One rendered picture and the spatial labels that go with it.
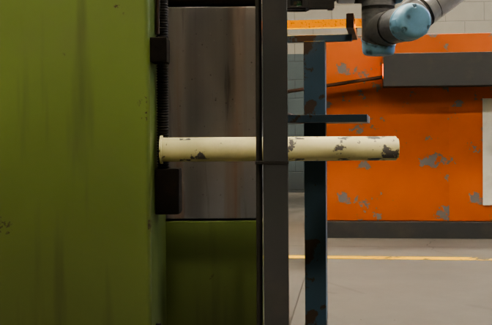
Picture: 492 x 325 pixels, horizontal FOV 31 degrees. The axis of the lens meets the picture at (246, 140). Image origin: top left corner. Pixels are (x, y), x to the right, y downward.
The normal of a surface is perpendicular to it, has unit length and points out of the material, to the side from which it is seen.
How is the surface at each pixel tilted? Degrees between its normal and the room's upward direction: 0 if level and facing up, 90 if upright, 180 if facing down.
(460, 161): 90
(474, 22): 90
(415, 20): 90
